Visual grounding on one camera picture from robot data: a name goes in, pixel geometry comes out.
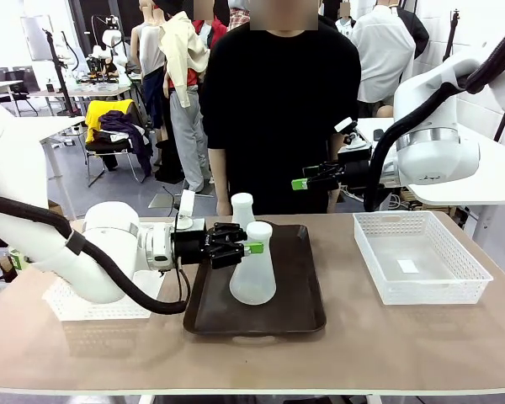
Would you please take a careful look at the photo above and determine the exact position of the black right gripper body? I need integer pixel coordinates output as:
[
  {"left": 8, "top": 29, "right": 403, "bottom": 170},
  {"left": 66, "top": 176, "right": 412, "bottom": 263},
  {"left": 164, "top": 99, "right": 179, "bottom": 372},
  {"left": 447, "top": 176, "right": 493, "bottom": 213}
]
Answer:
[{"left": 338, "top": 158, "right": 371, "bottom": 187}]

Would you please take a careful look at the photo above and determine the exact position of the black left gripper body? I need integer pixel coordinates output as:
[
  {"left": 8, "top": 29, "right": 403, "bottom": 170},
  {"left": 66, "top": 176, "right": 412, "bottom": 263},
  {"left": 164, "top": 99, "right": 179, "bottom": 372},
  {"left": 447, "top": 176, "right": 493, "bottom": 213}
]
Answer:
[{"left": 171, "top": 217, "right": 214, "bottom": 267}]

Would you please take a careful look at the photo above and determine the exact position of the translucent capped conical flask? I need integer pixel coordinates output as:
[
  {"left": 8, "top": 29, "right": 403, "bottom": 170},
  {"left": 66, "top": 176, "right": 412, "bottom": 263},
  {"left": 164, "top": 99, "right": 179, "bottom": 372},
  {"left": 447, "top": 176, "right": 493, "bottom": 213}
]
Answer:
[
  {"left": 230, "top": 192, "right": 254, "bottom": 231},
  {"left": 228, "top": 221, "right": 277, "bottom": 306}
]

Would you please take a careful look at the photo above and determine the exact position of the person's right forearm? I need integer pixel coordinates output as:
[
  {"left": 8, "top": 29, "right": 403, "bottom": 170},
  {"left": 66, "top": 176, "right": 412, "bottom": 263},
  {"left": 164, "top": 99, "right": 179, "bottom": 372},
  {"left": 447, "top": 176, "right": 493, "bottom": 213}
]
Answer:
[{"left": 208, "top": 146, "right": 233, "bottom": 205}]

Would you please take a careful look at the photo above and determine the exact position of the grey floor plate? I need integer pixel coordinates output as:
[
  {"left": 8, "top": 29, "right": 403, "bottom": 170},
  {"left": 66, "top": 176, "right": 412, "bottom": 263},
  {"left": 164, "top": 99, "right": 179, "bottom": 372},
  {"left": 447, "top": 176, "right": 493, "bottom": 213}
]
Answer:
[{"left": 148, "top": 193, "right": 182, "bottom": 210}]

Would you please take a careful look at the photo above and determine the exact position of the dark brown plastic tray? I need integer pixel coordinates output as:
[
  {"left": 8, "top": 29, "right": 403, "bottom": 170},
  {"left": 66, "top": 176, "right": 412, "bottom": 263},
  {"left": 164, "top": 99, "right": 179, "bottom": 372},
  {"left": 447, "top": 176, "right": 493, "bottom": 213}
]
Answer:
[{"left": 183, "top": 222, "right": 328, "bottom": 338}]

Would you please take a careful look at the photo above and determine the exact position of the person in black shirt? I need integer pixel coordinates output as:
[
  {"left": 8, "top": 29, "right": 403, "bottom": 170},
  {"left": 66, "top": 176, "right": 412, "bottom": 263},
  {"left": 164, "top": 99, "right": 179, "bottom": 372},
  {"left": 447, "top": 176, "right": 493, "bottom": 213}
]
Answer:
[{"left": 200, "top": 0, "right": 362, "bottom": 215}]

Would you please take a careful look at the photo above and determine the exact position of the white perforated plastic basket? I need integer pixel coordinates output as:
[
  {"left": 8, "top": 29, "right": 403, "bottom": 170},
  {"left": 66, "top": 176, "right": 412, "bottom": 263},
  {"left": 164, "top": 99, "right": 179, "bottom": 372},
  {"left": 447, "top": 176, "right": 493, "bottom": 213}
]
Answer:
[
  {"left": 41, "top": 268, "right": 167, "bottom": 323},
  {"left": 352, "top": 210, "right": 494, "bottom": 306}
]

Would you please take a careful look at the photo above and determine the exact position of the mannequin in white shirt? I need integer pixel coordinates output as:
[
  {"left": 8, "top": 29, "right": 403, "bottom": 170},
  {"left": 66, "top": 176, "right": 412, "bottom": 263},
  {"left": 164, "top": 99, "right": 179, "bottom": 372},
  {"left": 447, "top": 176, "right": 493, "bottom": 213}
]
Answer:
[{"left": 348, "top": 0, "right": 417, "bottom": 118}]

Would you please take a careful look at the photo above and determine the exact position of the black metal chair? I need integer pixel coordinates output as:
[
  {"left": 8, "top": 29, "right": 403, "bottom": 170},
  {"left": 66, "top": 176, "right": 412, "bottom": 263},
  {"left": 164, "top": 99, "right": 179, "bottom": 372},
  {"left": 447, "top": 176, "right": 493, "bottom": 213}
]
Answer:
[{"left": 85, "top": 138, "right": 152, "bottom": 189}]

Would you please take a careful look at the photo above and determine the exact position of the white side table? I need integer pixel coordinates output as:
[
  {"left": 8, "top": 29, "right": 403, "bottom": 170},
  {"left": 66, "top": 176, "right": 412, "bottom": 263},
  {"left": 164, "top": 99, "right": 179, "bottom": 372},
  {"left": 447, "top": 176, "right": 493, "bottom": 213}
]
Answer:
[
  {"left": 355, "top": 116, "right": 505, "bottom": 207},
  {"left": 0, "top": 115, "right": 88, "bottom": 147}
]

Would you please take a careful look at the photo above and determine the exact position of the purple garment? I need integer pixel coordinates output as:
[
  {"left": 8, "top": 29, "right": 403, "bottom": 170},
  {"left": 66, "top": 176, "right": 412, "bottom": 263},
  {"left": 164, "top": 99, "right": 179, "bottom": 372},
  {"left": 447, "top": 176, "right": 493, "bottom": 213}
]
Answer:
[{"left": 98, "top": 109, "right": 153, "bottom": 178}]

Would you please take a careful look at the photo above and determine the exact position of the mannequin in white blouse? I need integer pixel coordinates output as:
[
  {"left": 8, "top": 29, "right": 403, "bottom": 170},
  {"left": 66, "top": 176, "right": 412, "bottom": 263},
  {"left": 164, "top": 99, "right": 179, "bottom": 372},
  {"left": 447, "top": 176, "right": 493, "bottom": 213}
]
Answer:
[{"left": 335, "top": 0, "right": 357, "bottom": 37}]

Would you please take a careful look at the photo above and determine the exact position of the mannequin in black jacket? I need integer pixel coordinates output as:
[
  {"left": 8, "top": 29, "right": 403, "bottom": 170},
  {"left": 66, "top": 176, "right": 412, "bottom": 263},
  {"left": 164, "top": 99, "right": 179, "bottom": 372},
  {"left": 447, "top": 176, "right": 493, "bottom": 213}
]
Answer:
[{"left": 397, "top": 3, "right": 431, "bottom": 60}]

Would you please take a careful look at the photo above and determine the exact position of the yellow garment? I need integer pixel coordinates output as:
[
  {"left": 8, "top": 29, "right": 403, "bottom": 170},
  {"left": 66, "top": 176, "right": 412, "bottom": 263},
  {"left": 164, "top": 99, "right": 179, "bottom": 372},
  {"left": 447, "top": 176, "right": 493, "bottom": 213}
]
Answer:
[{"left": 85, "top": 99, "right": 136, "bottom": 143}]

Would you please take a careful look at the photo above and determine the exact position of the black tripod stand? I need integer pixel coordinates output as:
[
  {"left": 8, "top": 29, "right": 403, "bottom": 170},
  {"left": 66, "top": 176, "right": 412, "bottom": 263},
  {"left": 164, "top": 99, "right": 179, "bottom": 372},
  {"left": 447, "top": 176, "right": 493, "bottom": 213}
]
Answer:
[
  {"left": 43, "top": 28, "right": 85, "bottom": 118},
  {"left": 444, "top": 8, "right": 463, "bottom": 60}
]

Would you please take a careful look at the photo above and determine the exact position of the green and white box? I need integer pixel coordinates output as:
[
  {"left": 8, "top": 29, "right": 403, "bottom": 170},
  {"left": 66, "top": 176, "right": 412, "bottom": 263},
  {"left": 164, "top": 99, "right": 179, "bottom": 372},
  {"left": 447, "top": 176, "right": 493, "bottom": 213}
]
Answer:
[{"left": 7, "top": 247, "right": 29, "bottom": 271}]

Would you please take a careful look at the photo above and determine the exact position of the mannequin in plaid shirt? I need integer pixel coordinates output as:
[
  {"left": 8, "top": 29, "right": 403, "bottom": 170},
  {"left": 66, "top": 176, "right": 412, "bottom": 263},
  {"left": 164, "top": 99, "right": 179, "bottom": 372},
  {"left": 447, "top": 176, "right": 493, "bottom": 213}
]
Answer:
[{"left": 228, "top": 0, "right": 252, "bottom": 30}]

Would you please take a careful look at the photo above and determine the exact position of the person in red shirt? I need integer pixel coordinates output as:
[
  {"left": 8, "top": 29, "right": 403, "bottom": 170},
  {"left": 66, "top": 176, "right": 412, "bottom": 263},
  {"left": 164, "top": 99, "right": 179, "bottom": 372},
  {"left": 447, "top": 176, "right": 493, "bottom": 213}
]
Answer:
[{"left": 192, "top": 0, "right": 228, "bottom": 51}]

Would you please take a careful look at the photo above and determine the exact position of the cluttered background desk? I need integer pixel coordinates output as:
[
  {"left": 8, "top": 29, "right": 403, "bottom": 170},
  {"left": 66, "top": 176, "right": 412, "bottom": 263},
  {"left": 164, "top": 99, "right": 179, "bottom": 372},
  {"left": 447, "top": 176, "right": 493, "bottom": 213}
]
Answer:
[{"left": 27, "top": 82, "right": 134, "bottom": 117}]

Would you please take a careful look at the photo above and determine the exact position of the mannequin in white tank top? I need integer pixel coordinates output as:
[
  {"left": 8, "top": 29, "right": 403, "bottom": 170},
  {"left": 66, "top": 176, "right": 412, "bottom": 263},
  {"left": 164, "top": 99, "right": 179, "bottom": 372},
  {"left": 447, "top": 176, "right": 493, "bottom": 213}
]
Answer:
[{"left": 128, "top": 0, "right": 169, "bottom": 167}]

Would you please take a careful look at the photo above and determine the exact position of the black office chair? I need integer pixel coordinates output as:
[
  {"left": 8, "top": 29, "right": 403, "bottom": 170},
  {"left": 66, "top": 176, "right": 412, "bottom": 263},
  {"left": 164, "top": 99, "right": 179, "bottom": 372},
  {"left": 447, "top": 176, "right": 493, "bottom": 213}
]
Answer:
[{"left": 0, "top": 66, "right": 41, "bottom": 118}]

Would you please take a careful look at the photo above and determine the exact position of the grey whiteboard panel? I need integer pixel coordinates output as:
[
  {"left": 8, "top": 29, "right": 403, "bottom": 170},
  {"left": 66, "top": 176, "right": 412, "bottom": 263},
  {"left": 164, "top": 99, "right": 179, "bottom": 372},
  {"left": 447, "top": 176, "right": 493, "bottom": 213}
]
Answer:
[{"left": 19, "top": 14, "right": 56, "bottom": 62}]

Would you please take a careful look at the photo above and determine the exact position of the black right arm cable sleeve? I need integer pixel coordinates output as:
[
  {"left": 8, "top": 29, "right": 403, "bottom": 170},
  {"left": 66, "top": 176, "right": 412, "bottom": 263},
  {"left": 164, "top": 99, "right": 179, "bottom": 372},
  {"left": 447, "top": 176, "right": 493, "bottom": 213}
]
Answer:
[{"left": 364, "top": 19, "right": 505, "bottom": 212}]

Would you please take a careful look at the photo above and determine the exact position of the black arm cable sleeve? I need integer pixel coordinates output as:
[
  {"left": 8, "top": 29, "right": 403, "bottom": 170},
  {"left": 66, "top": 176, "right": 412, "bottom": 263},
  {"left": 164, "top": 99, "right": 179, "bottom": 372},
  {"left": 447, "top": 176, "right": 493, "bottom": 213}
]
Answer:
[
  {"left": 0, "top": 191, "right": 190, "bottom": 315},
  {"left": 364, "top": 19, "right": 505, "bottom": 212}
]

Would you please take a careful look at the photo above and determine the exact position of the thin left gripper cable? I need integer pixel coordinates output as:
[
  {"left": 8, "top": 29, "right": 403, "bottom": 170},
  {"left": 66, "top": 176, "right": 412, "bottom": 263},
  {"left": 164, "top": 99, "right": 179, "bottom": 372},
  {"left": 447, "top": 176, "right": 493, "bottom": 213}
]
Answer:
[{"left": 175, "top": 259, "right": 191, "bottom": 305}]

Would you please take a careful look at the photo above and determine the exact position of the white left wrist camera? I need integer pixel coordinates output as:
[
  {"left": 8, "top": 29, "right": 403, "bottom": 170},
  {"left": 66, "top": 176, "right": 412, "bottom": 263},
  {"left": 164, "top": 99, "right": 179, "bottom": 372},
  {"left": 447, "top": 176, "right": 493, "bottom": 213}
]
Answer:
[{"left": 174, "top": 189, "right": 197, "bottom": 231}]

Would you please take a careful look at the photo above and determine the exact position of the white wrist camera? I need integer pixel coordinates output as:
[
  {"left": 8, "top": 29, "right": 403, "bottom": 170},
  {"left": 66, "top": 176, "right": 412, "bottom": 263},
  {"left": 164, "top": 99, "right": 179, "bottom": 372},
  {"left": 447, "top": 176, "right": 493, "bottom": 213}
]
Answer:
[
  {"left": 174, "top": 189, "right": 197, "bottom": 231},
  {"left": 333, "top": 117, "right": 368, "bottom": 151}
]

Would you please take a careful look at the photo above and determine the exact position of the white cable bundle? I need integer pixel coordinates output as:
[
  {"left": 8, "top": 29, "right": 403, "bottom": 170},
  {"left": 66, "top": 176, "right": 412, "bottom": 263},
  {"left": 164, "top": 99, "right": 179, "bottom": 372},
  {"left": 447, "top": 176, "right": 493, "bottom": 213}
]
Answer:
[{"left": 340, "top": 184, "right": 410, "bottom": 211}]

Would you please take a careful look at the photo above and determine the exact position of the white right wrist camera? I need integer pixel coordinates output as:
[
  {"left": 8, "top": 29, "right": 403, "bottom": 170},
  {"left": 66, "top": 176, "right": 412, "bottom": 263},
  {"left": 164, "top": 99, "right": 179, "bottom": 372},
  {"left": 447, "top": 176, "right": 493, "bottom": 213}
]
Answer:
[{"left": 333, "top": 117, "right": 368, "bottom": 151}]

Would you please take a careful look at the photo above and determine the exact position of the black left arm cable sleeve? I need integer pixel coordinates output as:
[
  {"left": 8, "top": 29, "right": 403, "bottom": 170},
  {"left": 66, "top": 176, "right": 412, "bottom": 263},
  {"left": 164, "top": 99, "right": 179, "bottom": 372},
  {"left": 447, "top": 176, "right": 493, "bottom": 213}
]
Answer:
[{"left": 0, "top": 191, "right": 190, "bottom": 315}]

